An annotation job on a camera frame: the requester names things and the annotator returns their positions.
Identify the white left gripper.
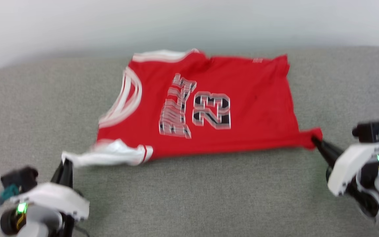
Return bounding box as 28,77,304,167
9,159,90,237

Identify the red basketball jersey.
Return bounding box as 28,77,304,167
61,48,323,168

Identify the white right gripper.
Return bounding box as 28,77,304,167
311,136,379,219

